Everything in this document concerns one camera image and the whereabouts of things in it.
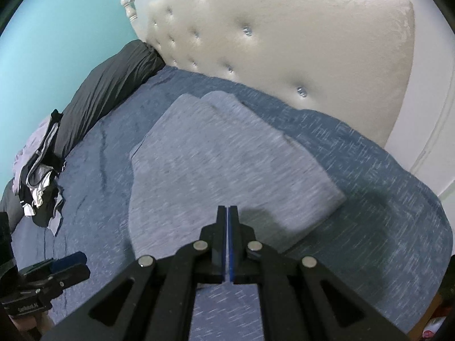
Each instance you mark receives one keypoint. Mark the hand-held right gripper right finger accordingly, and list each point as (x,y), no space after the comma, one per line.
(233,252)

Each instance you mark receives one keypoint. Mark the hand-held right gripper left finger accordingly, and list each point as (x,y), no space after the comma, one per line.
(218,248)

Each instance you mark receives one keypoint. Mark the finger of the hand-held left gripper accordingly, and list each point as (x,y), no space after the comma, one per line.
(73,275)
(69,260)

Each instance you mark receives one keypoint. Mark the grey knit sweater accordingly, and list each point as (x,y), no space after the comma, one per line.
(213,156)

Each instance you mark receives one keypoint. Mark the person's left hand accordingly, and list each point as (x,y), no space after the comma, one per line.
(30,325)

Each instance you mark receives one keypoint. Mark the grey garment with ribbed cuff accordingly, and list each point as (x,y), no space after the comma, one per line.
(57,222)

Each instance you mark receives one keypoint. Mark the black garment with white trim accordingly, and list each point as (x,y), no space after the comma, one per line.
(26,207)

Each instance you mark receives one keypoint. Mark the blue mottled bed sheet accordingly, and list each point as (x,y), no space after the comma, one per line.
(355,184)

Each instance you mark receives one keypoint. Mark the dark grey bolster pillow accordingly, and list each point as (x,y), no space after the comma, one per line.
(106,85)

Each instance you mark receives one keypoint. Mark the cream tufted headboard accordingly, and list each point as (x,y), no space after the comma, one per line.
(284,25)

